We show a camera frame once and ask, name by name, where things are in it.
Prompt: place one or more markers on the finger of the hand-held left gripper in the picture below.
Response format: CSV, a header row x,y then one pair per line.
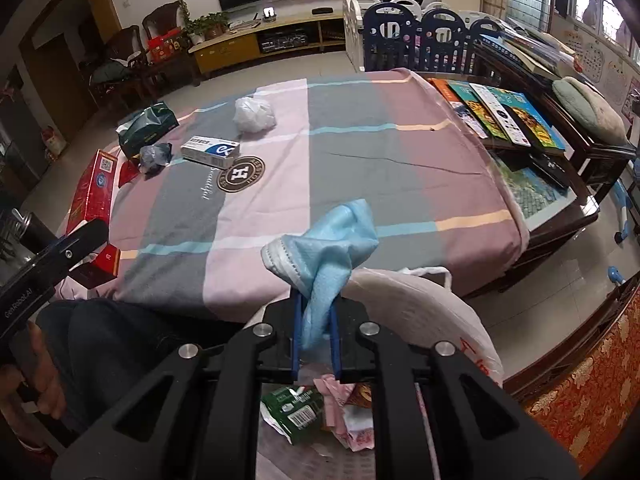
x,y
82,242

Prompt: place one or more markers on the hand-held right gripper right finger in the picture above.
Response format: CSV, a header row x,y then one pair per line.
x,y
336,350

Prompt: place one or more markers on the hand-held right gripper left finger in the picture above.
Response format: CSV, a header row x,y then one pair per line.
x,y
297,345

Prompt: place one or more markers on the red carton box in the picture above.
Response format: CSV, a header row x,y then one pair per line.
x,y
92,190

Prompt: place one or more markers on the pink printed bag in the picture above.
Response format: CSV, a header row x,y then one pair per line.
x,y
347,410

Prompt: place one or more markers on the green snack packet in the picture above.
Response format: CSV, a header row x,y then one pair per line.
x,y
295,407

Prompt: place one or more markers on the white plastic trash bag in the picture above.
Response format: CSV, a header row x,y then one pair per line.
x,y
425,310

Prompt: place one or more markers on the blue face mask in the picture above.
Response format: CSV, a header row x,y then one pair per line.
x,y
340,245

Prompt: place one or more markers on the person's left hand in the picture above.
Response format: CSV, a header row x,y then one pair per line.
x,y
45,375

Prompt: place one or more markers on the black metal flask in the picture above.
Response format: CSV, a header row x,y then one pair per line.
x,y
27,235

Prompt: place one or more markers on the red wrapper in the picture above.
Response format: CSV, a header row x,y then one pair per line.
x,y
128,172

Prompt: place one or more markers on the person's dark jeans leg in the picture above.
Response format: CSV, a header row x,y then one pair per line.
x,y
115,345

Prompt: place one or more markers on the red capped bottle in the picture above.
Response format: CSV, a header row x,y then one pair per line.
x,y
54,141

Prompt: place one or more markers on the grey plastic bag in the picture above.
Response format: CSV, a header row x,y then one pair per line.
x,y
155,156

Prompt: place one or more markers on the dark green tissue pack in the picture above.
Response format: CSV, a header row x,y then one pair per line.
x,y
147,130

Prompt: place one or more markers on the white blue medicine box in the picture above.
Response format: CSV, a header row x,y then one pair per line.
x,y
210,151

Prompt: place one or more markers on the dark clothes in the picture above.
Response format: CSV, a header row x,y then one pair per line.
x,y
107,72

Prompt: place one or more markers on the plaid bedsheet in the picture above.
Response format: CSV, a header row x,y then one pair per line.
x,y
350,170

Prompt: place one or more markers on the dark wooden armchair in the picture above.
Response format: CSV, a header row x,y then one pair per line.
x,y
125,45
162,17

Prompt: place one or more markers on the red gift box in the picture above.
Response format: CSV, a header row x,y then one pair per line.
x,y
165,45

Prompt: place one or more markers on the crumpled white plastic bag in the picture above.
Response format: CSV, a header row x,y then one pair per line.
x,y
255,114

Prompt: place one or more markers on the yellow wooden television cabinet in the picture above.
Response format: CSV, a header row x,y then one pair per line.
x,y
225,52

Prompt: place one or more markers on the potted green plant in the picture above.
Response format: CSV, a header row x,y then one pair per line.
x,y
207,25

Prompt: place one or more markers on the dark wooden coffee table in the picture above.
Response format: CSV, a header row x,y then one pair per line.
x,y
555,220

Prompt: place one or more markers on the red gold patterned cushion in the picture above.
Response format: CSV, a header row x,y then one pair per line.
x,y
590,400

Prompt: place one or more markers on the black flat case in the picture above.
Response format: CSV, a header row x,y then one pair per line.
x,y
550,170

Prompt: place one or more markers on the black audio amplifier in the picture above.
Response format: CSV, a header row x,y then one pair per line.
x,y
282,41

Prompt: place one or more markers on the row of picture books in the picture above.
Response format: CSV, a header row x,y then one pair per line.
x,y
500,112

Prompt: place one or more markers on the small blue toy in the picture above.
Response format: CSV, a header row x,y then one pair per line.
x,y
616,275

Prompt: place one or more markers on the small desk clock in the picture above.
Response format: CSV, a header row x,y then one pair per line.
x,y
270,12

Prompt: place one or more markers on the dark blue playpen fence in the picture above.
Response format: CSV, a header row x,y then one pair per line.
x,y
400,45

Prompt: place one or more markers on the white playpen fence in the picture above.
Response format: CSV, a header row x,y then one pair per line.
x,y
352,35

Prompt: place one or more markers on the blue child's chair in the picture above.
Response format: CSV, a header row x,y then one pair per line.
x,y
629,210

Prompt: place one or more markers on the black set-top box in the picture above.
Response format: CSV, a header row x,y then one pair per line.
x,y
322,10

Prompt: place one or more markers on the grey green cushion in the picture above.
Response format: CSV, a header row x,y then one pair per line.
x,y
590,107

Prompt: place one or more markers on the stack of large books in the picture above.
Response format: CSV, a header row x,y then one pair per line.
x,y
530,50

